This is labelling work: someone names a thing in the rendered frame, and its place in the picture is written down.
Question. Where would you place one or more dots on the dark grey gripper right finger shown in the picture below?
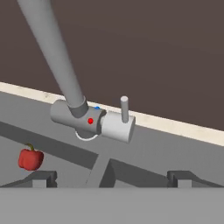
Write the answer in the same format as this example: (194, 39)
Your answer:
(180, 178)

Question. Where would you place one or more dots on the grey metal sink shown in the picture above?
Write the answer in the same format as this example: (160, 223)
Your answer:
(116, 151)

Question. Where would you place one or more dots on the grey sink tap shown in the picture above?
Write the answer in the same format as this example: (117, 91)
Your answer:
(58, 67)

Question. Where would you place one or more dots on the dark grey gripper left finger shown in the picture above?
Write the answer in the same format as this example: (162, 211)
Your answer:
(43, 178)

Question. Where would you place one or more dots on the red bell pepper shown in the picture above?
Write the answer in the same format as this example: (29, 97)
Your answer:
(30, 159)

